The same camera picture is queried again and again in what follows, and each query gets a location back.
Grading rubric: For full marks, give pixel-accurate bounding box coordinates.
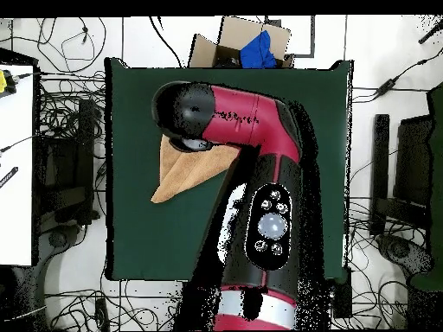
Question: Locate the black equipment stand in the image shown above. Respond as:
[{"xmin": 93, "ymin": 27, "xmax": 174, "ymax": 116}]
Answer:
[{"xmin": 34, "ymin": 98, "xmax": 97, "ymax": 226}]

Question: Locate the brown cardboard box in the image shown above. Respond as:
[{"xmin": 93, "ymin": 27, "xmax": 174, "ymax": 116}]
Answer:
[{"xmin": 188, "ymin": 16, "xmax": 296, "ymax": 69}]

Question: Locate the orange terry towel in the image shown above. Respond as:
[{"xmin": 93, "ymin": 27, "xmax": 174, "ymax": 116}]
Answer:
[{"xmin": 150, "ymin": 134, "xmax": 241, "ymax": 204}]

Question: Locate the dark green table cloth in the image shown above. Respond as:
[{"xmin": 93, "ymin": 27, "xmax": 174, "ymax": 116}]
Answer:
[{"xmin": 104, "ymin": 57, "xmax": 355, "ymax": 282}]

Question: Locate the black cable tangle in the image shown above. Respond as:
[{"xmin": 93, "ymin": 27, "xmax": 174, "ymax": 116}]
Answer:
[
  {"xmin": 36, "ymin": 70, "xmax": 106, "ymax": 143},
  {"xmin": 347, "ymin": 196, "xmax": 411, "ymax": 329}
]

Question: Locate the black box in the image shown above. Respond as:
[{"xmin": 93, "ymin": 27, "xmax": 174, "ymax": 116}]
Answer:
[{"xmin": 330, "ymin": 269, "xmax": 353, "ymax": 319}]

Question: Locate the black bar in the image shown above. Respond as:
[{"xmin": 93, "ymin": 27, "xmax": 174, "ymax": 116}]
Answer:
[{"xmin": 0, "ymin": 166, "xmax": 19, "ymax": 189}]

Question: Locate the black power adapter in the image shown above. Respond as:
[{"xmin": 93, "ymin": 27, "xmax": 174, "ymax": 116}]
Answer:
[{"xmin": 375, "ymin": 77, "xmax": 400, "ymax": 99}]

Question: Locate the dark green draped cloth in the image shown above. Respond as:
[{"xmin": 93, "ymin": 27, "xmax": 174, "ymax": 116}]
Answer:
[{"xmin": 409, "ymin": 84, "xmax": 443, "ymax": 291}]

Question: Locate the white table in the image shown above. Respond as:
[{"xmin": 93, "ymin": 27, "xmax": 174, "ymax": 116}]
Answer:
[{"xmin": 0, "ymin": 63, "xmax": 35, "ymax": 267}]

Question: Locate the black rod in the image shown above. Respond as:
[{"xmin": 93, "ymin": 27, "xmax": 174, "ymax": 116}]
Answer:
[{"xmin": 417, "ymin": 20, "xmax": 443, "ymax": 45}]

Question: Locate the yellow black tool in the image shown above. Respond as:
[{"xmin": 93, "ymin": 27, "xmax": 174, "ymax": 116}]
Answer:
[{"xmin": 0, "ymin": 69, "xmax": 17, "ymax": 95}]

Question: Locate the black power strip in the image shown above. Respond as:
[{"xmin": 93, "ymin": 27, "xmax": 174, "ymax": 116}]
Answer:
[{"xmin": 94, "ymin": 297, "xmax": 110, "ymax": 331}]

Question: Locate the black floor frame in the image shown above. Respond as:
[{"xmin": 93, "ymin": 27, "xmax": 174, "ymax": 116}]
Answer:
[{"xmin": 264, "ymin": 15, "xmax": 316, "ymax": 59}]

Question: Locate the blue cloth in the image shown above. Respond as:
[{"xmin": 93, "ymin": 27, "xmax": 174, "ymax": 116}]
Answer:
[{"xmin": 239, "ymin": 29, "xmax": 278, "ymax": 69}]

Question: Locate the black upright post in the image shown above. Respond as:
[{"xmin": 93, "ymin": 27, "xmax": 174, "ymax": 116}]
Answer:
[{"xmin": 369, "ymin": 113, "xmax": 390, "ymax": 236}]

